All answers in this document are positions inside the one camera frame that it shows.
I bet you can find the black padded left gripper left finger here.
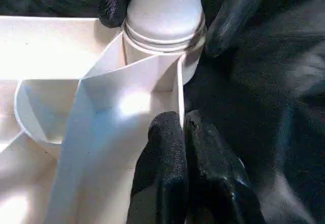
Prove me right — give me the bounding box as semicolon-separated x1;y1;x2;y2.
126;111;190;224

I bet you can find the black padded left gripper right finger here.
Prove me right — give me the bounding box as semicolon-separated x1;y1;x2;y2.
183;109;265;224

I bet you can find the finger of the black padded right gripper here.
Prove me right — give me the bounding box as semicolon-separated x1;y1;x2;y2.
202;0;269;58
97;0;135;29

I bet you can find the white plastic table leg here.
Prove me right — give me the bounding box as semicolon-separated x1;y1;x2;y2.
121;0;207;56

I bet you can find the white plastic table top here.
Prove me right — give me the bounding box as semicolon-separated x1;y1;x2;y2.
0;15;206;224

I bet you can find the black mat cover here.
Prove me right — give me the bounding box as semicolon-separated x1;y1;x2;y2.
0;0;325;224

